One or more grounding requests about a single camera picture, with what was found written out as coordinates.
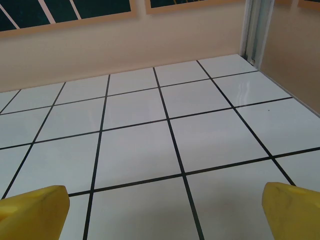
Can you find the aluminium corner post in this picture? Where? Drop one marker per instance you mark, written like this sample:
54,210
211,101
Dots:
255,30

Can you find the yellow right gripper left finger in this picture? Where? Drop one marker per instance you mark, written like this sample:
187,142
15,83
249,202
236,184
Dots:
32,215

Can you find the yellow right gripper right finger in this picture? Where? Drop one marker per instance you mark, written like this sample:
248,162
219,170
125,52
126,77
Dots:
292,215

